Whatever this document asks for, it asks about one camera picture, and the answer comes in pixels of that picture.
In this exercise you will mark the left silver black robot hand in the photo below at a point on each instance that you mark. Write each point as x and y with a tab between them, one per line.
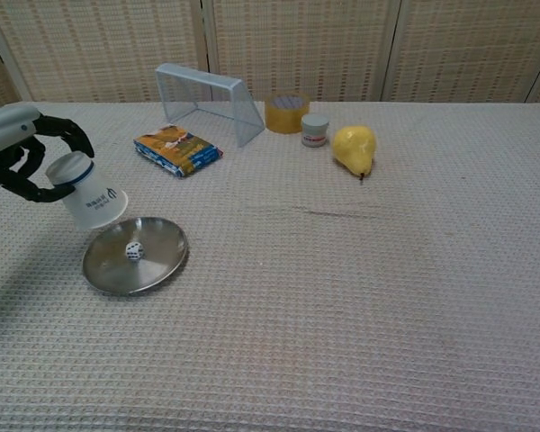
4	130

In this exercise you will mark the white paper cup blue stripe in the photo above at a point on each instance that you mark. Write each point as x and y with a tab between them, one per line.
90	198

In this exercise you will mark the white dice blue dots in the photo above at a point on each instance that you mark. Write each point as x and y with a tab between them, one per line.
134	251

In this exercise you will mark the round steel plate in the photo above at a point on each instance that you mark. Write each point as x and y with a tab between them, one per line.
162	252

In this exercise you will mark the colourful snack packet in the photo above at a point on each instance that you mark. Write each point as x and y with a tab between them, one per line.
177	148

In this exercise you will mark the yellow packing tape roll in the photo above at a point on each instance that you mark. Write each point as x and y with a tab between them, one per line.
285	119

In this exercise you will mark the small white jar grey lid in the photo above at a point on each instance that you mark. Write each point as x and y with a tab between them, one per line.
315	132

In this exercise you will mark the beige waffle weave tablecloth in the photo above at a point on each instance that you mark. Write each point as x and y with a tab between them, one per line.
297	292

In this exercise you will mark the yellow pear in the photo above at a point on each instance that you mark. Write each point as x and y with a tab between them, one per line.
353	148

